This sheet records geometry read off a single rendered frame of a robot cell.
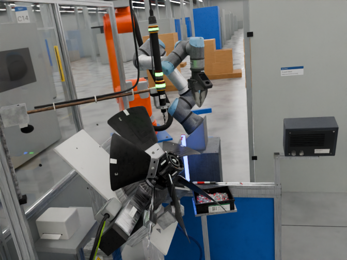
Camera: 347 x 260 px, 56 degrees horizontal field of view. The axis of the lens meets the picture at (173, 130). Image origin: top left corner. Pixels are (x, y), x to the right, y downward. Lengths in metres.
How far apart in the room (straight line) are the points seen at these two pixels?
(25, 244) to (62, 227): 0.21
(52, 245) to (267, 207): 1.22
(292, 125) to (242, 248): 0.89
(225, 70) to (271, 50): 7.48
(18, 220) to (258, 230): 1.38
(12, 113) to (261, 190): 1.39
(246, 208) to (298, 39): 1.74
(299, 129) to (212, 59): 8.93
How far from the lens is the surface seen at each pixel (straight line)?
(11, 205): 1.51
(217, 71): 10.67
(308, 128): 1.83
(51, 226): 1.76
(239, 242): 2.25
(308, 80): 3.31
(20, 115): 1.39
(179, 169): 1.47
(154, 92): 1.48
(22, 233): 1.59
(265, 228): 2.18
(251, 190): 2.02
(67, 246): 1.73
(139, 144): 1.54
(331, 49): 3.30
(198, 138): 2.15
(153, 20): 1.46
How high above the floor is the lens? 1.82
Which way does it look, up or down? 18 degrees down
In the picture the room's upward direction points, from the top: 7 degrees counter-clockwise
